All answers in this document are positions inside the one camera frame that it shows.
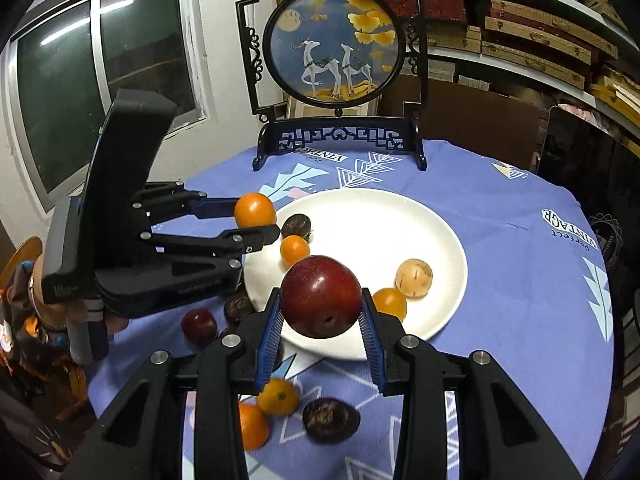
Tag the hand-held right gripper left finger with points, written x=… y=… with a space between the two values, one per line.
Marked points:
x=269 y=345

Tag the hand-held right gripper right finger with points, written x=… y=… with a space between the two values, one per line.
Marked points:
x=372 y=347

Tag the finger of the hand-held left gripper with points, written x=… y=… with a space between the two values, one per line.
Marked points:
x=250 y=240
x=215 y=206

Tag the small orange tangerine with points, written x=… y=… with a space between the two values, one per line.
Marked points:
x=295 y=250

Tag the dark red plum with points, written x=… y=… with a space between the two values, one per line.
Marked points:
x=198 y=326
x=320 y=295

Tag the beige round fruit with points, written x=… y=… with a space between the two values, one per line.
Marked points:
x=414 y=278

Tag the white round plate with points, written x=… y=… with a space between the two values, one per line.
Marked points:
x=370 y=230

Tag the person's left hand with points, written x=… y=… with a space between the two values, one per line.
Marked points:
x=116 y=322

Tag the white framed window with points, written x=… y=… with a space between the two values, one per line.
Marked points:
x=55 y=110

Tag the wooden chair back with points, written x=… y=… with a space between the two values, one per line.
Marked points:
x=22 y=252

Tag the blue printed tablecloth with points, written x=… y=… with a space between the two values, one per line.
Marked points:
x=500 y=260

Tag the round deer screen on stand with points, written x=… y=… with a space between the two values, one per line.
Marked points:
x=330 y=35

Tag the brown cardboard panel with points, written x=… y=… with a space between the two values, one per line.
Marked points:
x=475 y=120

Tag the black panel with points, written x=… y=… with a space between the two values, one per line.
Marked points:
x=585 y=160

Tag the white shelf unit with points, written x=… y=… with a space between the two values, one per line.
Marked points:
x=480 y=59

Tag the stack of yellow boxes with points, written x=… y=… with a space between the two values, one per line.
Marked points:
x=617 y=92

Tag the stack of tan woven boxes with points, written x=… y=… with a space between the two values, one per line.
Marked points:
x=545 y=35

